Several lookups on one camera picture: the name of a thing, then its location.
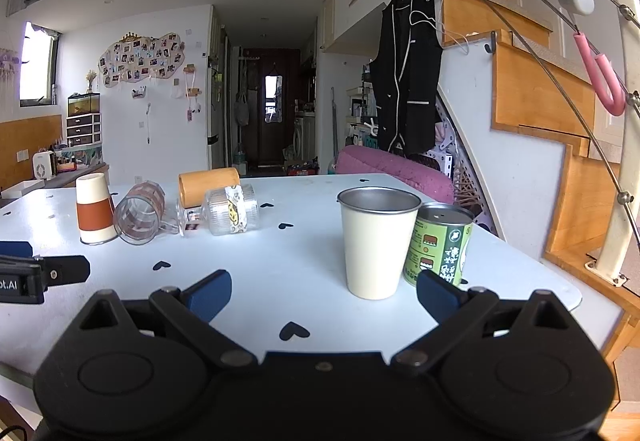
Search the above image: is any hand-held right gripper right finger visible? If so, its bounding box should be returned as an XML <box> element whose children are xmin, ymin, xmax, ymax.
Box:
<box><xmin>390</xmin><ymin>269</ymin><xmax>577</xmax><ymax>375</ymax></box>

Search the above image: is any white tray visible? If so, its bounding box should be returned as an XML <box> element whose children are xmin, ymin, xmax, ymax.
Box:
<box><xmin>0</xmin><ymin>178</ymin><xmax>49</xmax><ymax>198</ymax></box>

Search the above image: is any small white appliance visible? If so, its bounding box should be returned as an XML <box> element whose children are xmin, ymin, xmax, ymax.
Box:
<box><xmin>32</xmin><ymin>150</ymin><xmax>57</xmax><ymax>180</ymax></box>

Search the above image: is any white cup with orange band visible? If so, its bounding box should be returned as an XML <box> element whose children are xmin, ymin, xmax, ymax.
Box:
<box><xmin>75</xmin><ymin>172</ymin><xmax>119</xmax><ymax>245</ymax></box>

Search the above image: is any white stair railing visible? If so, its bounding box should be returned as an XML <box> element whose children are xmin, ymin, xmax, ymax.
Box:
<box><xmin>352</xmin><ymin>0</ymin><xmax>640</xmax><ymax>288</ymax></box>

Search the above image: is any black garment with white piping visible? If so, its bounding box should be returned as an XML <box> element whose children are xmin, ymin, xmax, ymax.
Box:
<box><xmin>375</xmin><ymin>0</ymin><xmax>445</xmax><ymax>157</ymax></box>

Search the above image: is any wooden side counter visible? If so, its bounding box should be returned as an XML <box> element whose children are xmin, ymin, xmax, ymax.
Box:
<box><xmin>46</xmin><ymin>163</ymin><xmax>110</xmax><ymax>189</ymax></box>

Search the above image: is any dark door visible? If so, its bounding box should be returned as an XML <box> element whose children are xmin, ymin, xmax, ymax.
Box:
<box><xmin>257</xmin><ymin>48</ymin><xmax>301</xmax><ymax>168</ymax></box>

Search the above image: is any cream metal cup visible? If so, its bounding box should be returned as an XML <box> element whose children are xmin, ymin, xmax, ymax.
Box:
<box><xmin>337</xmin><ymin>186</ymin><xmax>423</xmax><ymax>300</ymax></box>

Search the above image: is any cloud-shaped photo board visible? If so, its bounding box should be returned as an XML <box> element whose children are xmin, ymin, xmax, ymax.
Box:
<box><xmin>97</xmin><ymin>32</ymin><xmax>187</xmax><ymax>86</ymax></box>

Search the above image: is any white drawer unit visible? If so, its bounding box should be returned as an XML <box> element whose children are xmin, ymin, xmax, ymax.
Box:
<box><xmin>65</xmin><ymin>113</ymin><xmax>104</xmax><ymax>148</ymax></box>

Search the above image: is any green printed can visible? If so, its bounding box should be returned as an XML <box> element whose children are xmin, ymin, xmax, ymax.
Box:
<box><xmin>403</xmin><ymin>202</ymin><xmax>475</xmax><ymax>288</ymax></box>

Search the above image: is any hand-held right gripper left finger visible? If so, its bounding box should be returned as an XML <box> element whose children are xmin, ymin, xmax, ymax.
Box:
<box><xmin>77</xmin><ymin>269</ymin><xmax>260</xmax><ymax>370</ymax></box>

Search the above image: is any pink foam thigh exerciser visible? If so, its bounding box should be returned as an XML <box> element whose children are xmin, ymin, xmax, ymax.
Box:
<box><xmin>557</xmin><ymin>0</ymin><xmax>629</xmax><ymax>117</ymax></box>

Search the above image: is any window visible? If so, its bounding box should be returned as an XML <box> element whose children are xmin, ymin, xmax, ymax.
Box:
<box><xmin>19</xmin><ymin>21</ymin><xmax>61</xmax><ymax>108</ymax></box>

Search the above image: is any washing machine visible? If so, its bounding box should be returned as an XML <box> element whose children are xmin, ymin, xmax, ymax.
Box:
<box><xmin>294</xmin><ymin>116</ymin><xmax>317</xmax><ymax>163</ymax></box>

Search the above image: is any clear glass jar with sticker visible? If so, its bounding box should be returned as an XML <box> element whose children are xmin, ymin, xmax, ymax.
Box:
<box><xmin>175</xmin><ymin>184</ymin><xmax>259</xmax><ymax>237</ymax></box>

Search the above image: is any glass fish tank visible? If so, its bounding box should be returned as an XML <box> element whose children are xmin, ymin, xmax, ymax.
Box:
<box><xmin>67</xmin><ymin>92</ymin><xmax>102</xmax><ymax>117</ymax></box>

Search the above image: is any wooden staircase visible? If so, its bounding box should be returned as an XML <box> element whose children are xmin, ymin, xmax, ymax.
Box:
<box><xmin>406</xmin><ymin>0</ymin><xmax>640</xmax><ymax>374</ymax></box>

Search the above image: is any hanging tote bag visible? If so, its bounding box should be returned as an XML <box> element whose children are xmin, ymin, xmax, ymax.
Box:
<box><xmin>233</xmin><ymin>90</ymin><xmax>250</xmax><ymax>126</ymax></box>

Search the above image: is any plaid glass mug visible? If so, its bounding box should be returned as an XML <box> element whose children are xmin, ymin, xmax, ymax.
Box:
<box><xmin>113</xmin><ymin>180</ymin><xmax>184</xmax><ymax>246</ymax></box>

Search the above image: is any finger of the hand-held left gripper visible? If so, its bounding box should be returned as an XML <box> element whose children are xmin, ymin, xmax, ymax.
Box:
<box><xmin>0</xmin><ymin>241</ymin><xmax>34</xmax><ymax>260</ymax></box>
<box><xmin>35</xmin><ymin>254</ymin><xmax>92</xmax><ymax>287</ymax></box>

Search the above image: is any yellow wooden cup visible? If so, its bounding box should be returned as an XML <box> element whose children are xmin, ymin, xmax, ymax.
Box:
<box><xmin>178</xmin><ymin>166</ymin><xmax>242</xmax><ymax>210</ymax></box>

